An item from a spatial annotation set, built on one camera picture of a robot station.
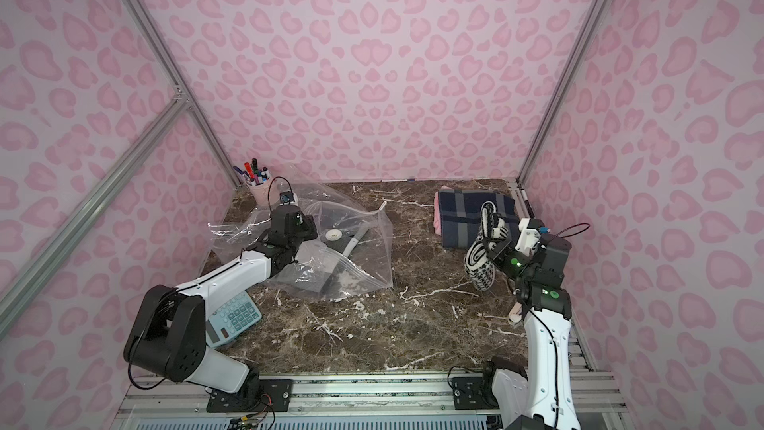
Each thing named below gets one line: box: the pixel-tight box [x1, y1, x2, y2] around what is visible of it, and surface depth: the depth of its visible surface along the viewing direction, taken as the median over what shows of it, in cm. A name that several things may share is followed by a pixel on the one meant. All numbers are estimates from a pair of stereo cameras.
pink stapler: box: [508, 301, 523, 323], surface depth 86 cm
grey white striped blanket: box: [320, 220, 374, 296], surface depth 96 cm
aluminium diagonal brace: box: [0, 89, 192, 332], surface depth 68 cm
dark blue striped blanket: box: [437, 189, 520, 249], surface depth 105 cm
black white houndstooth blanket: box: [463, 200, 510, 292], surface depth 74 cm
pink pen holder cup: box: [246, 178, 272, 205], surface depth 109 cm
